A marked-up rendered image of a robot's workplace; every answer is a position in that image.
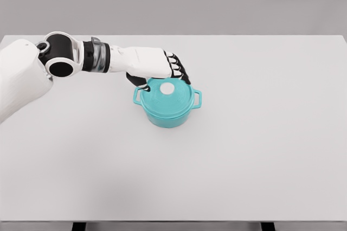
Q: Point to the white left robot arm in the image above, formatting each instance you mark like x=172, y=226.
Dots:
x=21, y=73

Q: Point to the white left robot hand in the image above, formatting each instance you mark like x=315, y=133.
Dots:
x=151, y=61

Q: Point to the teal pot lid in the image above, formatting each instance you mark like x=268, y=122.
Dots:
x=166, y=101

